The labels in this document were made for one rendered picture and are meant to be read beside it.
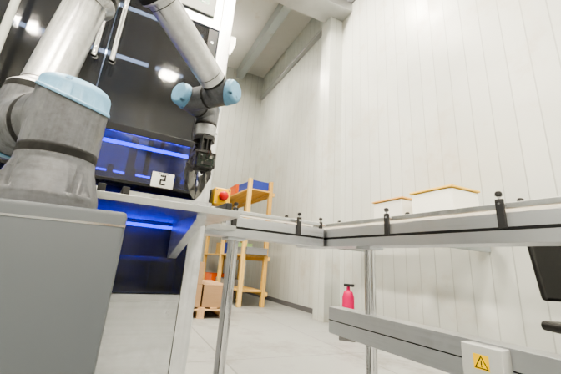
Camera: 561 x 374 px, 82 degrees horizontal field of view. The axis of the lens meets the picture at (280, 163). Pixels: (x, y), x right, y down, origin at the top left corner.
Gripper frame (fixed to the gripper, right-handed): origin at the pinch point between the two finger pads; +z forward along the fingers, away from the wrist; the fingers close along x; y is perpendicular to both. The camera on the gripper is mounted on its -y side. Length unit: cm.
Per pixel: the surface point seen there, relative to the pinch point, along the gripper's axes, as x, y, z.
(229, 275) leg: 31, -39, 26
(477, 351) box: 79, 44, 40
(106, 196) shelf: -25.6, 16.1, 6.8
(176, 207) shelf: -8.2, 16.1, 7.0
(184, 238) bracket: 0.1, -3.9, 13.8
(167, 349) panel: 5, -24, 51
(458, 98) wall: 292, -75, -170
